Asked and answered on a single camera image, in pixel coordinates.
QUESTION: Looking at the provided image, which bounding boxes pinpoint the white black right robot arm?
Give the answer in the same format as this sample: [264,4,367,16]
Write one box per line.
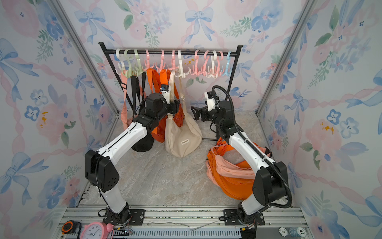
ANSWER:
[191,100,292,224]

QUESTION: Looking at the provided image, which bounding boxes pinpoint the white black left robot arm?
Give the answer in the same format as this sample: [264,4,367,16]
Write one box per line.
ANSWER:
[85,93,180,225]

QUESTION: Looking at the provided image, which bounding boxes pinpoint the beige crossbody bag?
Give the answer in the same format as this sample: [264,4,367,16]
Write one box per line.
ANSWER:
[165,85,203,158]

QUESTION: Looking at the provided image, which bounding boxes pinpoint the black crossbody bag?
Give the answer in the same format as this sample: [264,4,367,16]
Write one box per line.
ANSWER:
[130,76,154,152]

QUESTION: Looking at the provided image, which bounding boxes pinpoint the light blue hook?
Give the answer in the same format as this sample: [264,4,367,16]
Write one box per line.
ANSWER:
[221,51,232,76]

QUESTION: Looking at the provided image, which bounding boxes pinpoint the white hook leftmost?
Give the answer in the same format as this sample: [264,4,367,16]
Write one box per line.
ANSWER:
[115,48,125,74]

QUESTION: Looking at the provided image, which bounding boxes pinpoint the black clothes rack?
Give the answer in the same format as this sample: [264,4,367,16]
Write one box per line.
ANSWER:
[97,41,244,141]

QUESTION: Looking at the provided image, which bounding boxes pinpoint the pink alarm clock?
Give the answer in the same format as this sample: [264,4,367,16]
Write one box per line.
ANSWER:
[80,222,114,239]

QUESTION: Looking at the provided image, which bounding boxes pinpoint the white poker chips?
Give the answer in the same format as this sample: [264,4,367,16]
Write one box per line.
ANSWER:
[278,227,307,239]

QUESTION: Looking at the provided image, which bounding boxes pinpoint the orange black tape measure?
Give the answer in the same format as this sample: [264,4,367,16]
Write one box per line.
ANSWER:
[61,220,82,235]

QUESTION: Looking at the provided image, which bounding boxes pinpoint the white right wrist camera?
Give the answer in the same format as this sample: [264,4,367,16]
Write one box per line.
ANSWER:
[205,90,219,112]

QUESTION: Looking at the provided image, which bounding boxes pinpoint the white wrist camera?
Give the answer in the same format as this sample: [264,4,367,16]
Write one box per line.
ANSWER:
[161,84,170,105]
[205,90,219,112]

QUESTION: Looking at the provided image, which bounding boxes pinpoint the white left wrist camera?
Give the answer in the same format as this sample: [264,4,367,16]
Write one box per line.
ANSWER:
[161,84,170,105]

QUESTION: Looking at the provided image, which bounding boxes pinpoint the black corrugated cable conduit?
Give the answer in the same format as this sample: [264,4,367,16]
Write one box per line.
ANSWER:
[211,85,293,209]

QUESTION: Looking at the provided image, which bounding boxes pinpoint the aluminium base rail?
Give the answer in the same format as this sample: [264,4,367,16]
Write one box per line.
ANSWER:
[56,204,311,239]

